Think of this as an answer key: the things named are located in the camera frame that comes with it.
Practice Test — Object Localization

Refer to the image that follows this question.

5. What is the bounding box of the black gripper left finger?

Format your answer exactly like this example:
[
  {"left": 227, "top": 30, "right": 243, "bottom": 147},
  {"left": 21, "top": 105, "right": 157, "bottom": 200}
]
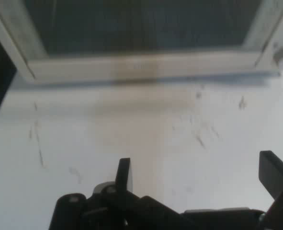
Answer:
[{"left": 49, "top": 157, "right": 187, "bottom": 230}]

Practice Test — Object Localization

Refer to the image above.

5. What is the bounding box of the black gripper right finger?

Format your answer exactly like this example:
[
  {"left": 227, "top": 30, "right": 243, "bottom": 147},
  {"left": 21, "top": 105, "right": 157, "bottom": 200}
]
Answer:
[{"left": 259, "top": 150, "right": 283, "bottom": 230}]

